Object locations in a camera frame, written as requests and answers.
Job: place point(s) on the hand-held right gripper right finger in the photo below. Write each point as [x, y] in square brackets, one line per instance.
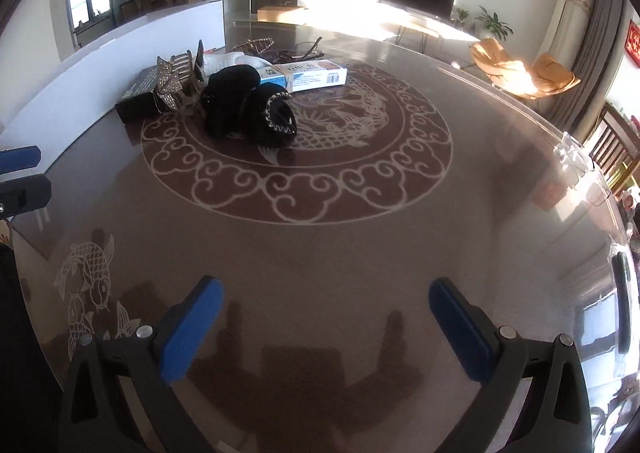
[462, 333]

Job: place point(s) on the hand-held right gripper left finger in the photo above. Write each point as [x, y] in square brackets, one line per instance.
[192, 328]

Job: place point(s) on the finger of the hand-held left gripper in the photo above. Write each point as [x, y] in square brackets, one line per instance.
[20, 159]
[25, 195]

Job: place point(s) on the dark rectangular box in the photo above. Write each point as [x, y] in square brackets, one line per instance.
[136, 95]

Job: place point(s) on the rhinestone butterfly hair clip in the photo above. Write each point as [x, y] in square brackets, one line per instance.
[167, 83]

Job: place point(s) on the brown claw hair clip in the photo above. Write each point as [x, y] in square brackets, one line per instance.
[189, 70]

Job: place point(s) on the black cloth with beaded trim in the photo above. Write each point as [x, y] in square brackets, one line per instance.
[227, 93]

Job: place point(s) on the black bead-trimmed hair accessory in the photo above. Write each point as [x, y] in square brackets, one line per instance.
[270, 113]

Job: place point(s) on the blue and white carton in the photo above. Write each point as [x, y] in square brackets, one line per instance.
[310, 75]

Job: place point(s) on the patterned brown glass desktop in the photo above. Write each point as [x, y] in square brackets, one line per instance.
[325, 258]

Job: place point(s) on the white partition board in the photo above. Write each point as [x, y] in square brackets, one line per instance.
[100, 58]

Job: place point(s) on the clear plastic edge guard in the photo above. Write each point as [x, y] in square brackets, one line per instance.
[575, 153]

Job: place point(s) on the dark wooden chair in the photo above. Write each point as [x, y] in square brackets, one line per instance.
[612, 143]

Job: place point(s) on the woven brown hair clip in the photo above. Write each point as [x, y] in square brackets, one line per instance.
[255, 45]

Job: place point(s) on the orange lounge chair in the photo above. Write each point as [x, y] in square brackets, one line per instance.
[500, 65]
[555, 75]

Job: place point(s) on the cardboard box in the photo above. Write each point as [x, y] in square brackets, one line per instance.
[280, 14]

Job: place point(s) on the dark-framed eyeglasses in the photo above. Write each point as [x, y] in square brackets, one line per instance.
[307, 53]

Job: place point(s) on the tall green potted plant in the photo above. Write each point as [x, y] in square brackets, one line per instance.
[492, 23]

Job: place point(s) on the small green potted plant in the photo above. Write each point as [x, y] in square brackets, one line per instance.
[461, 15]

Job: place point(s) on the grey curtain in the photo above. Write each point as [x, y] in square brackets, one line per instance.
[600, 33]

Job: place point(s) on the white television console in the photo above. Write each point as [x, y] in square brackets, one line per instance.
[350, 13]

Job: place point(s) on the red wall hanging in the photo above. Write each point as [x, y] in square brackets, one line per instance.
[635, 43]

